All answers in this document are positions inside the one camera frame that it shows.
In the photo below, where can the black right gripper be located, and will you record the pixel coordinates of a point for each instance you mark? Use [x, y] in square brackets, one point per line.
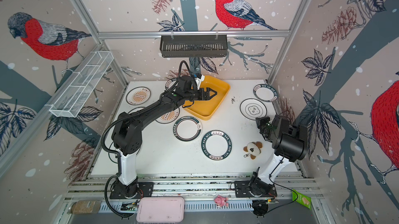
[262, 120]

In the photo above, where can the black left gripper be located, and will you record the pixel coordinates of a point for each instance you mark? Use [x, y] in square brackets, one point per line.
[207, 97]

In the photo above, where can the green red rim plate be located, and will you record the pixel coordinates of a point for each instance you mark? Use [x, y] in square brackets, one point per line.
[187, 129]

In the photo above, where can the orange sunburst plate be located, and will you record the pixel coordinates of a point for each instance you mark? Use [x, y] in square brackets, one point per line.
[169, 117]
[138, 96]

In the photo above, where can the green rim plate front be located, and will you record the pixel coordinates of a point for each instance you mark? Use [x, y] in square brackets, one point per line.
[216, 145]

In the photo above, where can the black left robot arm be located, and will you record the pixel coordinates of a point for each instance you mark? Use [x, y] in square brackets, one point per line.
[123, 137]

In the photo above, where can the orange plate under arm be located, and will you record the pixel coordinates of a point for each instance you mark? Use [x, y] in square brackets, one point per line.
[135, 110]

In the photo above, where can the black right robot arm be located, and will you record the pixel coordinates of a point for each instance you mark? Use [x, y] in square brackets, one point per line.
[289, 142]

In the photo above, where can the brown white plush toy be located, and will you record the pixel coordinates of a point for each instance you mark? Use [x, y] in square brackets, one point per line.
[253, 150]

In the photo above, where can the green snack packet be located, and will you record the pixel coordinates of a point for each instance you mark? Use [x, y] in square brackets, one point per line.
[301, 199]

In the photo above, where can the pink pig toy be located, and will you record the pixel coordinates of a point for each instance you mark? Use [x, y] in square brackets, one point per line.
[221, 201]

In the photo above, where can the pink plastic tray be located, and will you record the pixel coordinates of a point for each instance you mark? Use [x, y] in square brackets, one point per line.
[160, 210]

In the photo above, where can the brown grain bag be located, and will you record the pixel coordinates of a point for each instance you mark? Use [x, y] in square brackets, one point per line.
[85, 207]

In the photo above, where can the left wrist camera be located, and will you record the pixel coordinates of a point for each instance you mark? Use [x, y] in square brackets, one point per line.
[198, 78]

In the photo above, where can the black hanging wire basket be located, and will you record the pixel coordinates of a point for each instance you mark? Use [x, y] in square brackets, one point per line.
[194, 46]

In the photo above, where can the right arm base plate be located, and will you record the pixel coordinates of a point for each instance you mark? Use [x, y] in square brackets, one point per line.
[257, 189]

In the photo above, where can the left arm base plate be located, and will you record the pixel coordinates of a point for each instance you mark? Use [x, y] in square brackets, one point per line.
[136, 190]

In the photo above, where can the white wire mesh shelf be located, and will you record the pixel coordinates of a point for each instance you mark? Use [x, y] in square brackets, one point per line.
[84, 81]

